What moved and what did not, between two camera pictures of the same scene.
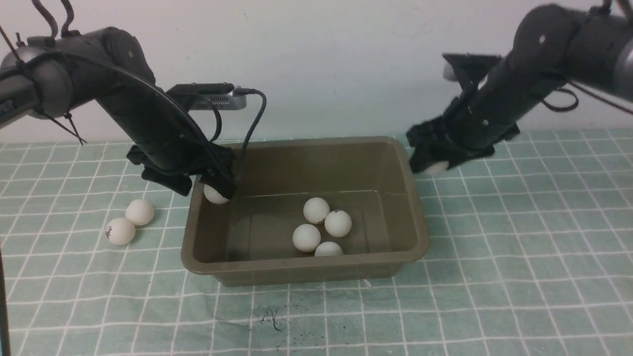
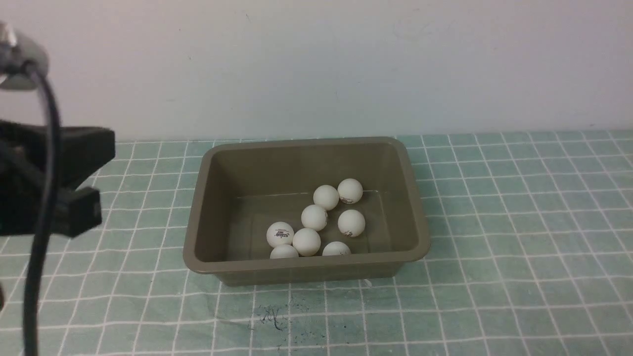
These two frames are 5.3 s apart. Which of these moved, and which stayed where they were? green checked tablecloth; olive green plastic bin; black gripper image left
Moved: black gripper image left
Stayed: olive green plastic bin; green checked tablecloth
